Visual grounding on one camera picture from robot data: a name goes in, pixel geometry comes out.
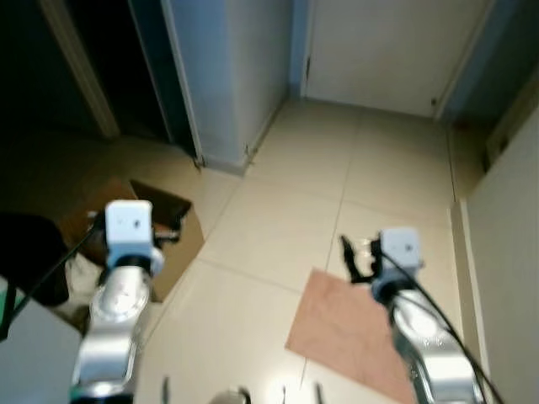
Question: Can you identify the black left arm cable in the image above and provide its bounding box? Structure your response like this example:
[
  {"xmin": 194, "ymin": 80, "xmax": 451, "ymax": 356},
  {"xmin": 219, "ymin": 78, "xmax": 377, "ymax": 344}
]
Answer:
[{"xmin": 0, "ymin": 215, "xmax": 109, "ymax": 338}]

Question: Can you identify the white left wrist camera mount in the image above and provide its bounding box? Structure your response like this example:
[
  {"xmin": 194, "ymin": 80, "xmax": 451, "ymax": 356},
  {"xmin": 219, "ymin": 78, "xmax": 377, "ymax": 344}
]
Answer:
[{"xmin": 104, "ymin": 199, "xmax": 156, "ymax": 267}]

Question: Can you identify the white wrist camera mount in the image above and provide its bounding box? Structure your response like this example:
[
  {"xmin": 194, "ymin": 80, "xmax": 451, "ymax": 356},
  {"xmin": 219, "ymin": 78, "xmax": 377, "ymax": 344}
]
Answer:
[
  {"xmin": 378, "ymin": 228, "xmax": 423, "ymax": 272},
  {"xmin": 104, "ymin": 199, "xmax": 156, "ymax": 267}
]

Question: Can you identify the brown cardboard box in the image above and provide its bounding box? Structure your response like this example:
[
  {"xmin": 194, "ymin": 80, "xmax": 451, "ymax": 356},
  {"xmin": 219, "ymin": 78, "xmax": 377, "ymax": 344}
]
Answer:
[{"xmin": 59, "ymin": 177, "xmax": 205, "ymax": 304}]

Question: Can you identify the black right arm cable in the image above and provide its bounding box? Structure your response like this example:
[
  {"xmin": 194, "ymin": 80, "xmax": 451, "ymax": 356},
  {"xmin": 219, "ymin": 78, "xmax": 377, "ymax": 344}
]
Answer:
[{"xmin": 376, "ymin": 249, "xmax": 504, "ymax": 404}]

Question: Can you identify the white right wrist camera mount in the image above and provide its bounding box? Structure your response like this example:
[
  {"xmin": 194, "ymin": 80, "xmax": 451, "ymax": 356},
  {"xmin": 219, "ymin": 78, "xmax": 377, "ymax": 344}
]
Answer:
[{"xmin": 378, "ymin": 228, "xmax": 423, "ymax": 272}]

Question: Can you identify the black bag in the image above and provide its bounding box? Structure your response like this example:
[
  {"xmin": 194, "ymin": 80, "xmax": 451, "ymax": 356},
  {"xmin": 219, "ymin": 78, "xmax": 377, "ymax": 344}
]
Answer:
[{"xmin": 0, "ymin": 212, "xmax": 72, "ymax": 308}]

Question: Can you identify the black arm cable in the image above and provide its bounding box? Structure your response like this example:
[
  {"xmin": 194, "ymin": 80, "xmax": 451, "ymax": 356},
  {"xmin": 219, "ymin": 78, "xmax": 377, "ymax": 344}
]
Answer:
[
  {"xmin": 376, "ymin": 249, "xmax": 504, "ymax": 404},
  {"xmin": 0, "ymin": 215, "xmax": 109, "ymax": 338}
]

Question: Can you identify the pink floor mat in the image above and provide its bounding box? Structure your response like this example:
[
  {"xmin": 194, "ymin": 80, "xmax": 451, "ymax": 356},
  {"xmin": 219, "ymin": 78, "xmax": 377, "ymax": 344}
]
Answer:
[{"xmin": 285, "ymin": 268, "xmax": 422, "ymax": 403}]

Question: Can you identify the white door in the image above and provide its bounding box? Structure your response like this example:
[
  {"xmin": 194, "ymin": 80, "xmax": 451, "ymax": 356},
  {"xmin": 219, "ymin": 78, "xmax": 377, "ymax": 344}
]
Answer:
[{"xmin": 303, "ymin": 0, "xmax": 494, "ymax": 119}]

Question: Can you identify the beige door frame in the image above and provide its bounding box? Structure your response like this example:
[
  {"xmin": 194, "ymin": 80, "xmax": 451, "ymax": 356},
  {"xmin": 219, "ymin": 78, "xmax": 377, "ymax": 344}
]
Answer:
[{"xmin": 39, "ymin": 0, "xmax": 121, "ymax": 140}]

